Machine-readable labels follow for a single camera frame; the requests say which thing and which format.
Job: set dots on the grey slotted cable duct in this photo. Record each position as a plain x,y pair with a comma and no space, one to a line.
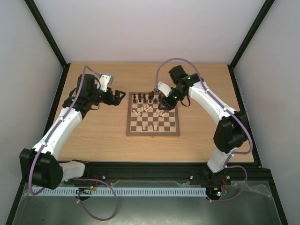
127,192

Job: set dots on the black frame post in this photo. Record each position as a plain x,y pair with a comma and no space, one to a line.
46,32
251,32

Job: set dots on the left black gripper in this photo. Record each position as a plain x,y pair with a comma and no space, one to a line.
116,100

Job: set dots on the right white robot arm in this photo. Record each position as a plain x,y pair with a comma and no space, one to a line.
232,126

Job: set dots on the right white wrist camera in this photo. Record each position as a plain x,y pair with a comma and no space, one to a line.
163,88

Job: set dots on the left white pieces pile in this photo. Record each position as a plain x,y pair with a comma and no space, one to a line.
139,111

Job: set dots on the dark chess pieces row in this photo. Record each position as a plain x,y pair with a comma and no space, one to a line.
145,97

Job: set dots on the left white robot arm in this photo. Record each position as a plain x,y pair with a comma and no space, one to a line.
39,165

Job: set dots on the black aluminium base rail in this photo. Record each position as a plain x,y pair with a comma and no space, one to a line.
195,173

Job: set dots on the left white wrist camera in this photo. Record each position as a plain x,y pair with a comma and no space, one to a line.
104,81

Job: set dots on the wooden chess board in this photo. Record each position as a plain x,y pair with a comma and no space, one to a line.
166,127

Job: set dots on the right black frame post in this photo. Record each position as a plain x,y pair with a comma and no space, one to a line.
251,32

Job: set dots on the left black frame post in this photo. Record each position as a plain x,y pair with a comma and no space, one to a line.
46,32

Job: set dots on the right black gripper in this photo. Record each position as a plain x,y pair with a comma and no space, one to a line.
166,104

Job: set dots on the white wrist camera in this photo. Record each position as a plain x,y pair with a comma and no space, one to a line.
104,81
163,88

